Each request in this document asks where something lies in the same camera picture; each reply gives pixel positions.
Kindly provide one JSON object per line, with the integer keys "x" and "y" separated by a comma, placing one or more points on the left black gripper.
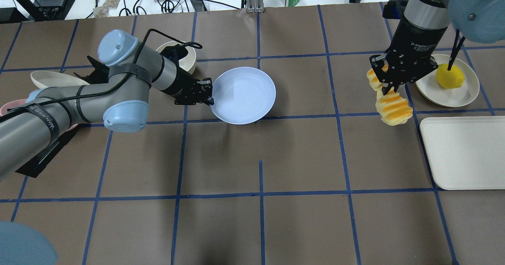
{"x": 182, "y": 85}

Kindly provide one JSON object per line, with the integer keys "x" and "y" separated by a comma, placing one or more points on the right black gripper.
{"x": 414, "y": 37}

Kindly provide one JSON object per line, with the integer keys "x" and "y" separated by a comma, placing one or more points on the yellow bread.
{"x": 392, "y": 107}

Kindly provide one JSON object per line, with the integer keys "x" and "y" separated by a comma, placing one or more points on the blue plate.
{"x": 243, "y": 95}

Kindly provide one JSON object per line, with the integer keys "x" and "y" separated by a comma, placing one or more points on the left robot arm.
{"x": 121, "y": 103}

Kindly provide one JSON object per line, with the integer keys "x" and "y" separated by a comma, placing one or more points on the cream plate with lemon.
{"x": 458, "y": 97}

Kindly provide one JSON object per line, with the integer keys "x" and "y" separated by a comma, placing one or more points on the black plate rack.
{"x": 39, "y": 162}

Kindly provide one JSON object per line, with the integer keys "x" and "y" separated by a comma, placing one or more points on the cream white plate in rack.
{"x": 46, "y": 79}

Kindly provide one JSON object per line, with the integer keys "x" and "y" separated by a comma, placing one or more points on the pink plate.
{"x": 12, "y": 106}

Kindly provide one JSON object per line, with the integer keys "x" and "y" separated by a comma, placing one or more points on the cream white bowl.
{"x": 187, "y": 61}

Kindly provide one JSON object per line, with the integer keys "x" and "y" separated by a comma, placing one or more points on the yellow lemon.
{"x": 449, "y": 78}

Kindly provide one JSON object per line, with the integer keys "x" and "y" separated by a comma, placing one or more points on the cream white tray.
{"x": 466, "y": 153}

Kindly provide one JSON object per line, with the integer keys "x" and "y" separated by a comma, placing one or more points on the snack bags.
{"x": 104, "y": 9}

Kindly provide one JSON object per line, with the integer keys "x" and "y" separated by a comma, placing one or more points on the black monitor stand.
{"x": 46, "y": 10}

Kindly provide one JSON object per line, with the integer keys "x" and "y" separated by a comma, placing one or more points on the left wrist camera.
{"x": 175, "y": 53}

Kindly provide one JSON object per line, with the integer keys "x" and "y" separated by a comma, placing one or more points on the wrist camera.
{"x": 175, "y": 53}
{"x": 394, "y": 9}

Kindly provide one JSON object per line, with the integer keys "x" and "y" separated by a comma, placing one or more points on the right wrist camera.
{"x": 394, "y": 9}

